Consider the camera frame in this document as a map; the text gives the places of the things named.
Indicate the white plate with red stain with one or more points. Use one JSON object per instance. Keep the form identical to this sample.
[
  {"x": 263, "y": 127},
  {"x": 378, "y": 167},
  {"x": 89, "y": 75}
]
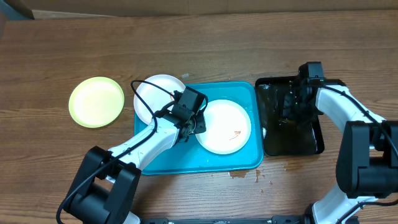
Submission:
[{"x": 154, "y": 97}]

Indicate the yellow round plate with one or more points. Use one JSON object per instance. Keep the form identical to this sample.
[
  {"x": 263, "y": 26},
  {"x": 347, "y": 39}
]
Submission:
[{"x": 96, "y": 102}]

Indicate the black water tray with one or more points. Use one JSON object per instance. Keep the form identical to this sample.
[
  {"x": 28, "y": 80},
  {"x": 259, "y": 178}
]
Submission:
[{"x": 281, "y": 137}]

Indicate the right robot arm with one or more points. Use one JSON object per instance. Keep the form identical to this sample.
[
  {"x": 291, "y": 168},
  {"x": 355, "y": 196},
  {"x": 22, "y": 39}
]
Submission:
[{"x": 366, "y": 167}]

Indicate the blue plastic tray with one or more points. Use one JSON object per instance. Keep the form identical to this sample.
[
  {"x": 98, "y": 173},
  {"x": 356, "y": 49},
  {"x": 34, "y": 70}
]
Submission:
[{"x": 191, "y": 157}]

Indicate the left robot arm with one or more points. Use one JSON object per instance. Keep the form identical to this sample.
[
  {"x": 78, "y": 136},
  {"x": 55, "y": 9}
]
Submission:
[{"x": 104, "y": 186}]

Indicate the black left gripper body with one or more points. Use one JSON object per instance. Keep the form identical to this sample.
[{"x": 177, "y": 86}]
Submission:
[{"x": 194, "y": 124}]

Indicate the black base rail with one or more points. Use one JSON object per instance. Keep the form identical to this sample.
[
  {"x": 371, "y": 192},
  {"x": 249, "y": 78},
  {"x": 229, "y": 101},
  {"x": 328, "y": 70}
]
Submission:
[{"x": 278, "y": 219}]

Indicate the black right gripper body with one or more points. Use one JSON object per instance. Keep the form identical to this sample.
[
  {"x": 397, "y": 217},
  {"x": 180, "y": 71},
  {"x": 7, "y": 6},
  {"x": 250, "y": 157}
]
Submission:
[{"x": 290, "y": 104}]

